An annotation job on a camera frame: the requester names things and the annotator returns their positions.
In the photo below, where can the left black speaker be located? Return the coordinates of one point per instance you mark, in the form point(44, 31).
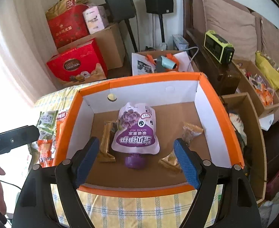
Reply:
point(121, 10)

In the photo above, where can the green portable radio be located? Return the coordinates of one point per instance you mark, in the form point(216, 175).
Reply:
point(221, 50)

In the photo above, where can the brown paper bag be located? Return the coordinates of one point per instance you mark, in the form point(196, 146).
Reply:
point(61, 6)

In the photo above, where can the cardboard tray with snacks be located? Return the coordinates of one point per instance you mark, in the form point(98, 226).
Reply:
point(263, 96)

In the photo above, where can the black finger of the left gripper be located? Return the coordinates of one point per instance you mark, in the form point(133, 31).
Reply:
point(18, 137)

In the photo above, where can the brown cardboard box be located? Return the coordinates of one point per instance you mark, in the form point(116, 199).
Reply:
point(110, 43)

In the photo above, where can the brown cookie packet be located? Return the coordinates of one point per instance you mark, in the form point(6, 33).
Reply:
point(189, 132)

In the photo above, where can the yellow plastic bag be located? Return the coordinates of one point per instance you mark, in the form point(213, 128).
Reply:
point(271, 74)

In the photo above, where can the orange cardboard box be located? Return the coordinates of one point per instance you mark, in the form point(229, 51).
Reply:
point(177, 98)

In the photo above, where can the brown sofa cushion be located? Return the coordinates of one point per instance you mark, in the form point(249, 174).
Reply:
point(231, 21)

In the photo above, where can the red chocolate gift bag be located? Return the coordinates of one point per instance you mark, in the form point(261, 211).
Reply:
point(79, 65)

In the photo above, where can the purple jelly pouch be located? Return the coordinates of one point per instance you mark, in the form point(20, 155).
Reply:
point(136, 134)

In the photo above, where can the golden candy packet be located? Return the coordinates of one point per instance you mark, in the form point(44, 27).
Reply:
point(170, 162)

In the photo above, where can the orange snack packet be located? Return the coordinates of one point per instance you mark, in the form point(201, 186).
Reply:
point(45, 149)

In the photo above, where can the red tea gift bag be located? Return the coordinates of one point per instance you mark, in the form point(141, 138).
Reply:
point(69, 26)

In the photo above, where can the tall cardboard box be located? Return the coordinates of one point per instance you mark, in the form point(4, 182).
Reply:
point(255, 151)

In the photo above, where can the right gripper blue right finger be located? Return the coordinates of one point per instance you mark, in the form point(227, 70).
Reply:
point(189, 163)

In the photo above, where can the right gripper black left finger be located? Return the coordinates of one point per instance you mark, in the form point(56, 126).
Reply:
point(83, 161)

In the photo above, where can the white paper bag orange handles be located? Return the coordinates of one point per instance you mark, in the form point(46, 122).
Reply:
point(150, 62)

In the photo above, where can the white curtain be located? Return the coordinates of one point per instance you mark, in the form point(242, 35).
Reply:
point(26, 44)

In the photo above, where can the green seaweed snack pack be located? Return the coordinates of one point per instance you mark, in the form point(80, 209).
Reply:
point(47, 127)

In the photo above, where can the yellow checkered tablecloth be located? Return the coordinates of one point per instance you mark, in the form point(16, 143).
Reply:
point(164, 211)

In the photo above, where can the golden wafer bar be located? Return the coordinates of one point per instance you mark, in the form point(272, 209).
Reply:
point(104, 156)

